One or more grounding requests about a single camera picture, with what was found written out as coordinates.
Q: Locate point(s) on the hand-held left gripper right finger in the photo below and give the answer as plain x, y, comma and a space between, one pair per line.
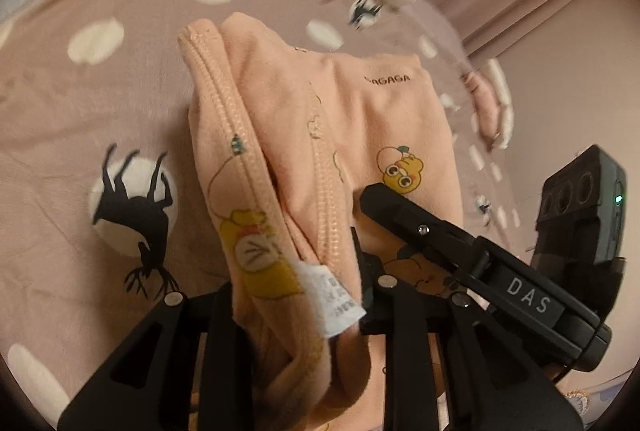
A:
395, 311

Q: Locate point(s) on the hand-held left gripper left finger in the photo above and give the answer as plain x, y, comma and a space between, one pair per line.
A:
220, 321

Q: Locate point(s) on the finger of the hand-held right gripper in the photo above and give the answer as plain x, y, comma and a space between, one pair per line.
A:
410, 218

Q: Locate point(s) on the folded pink clothes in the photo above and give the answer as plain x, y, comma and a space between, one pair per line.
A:
487, 101

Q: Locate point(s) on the peach cartoon print baby shirt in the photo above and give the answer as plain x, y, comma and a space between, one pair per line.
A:
400, 111

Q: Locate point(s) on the mauve spotted deer print blanket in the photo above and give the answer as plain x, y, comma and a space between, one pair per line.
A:
100, 111

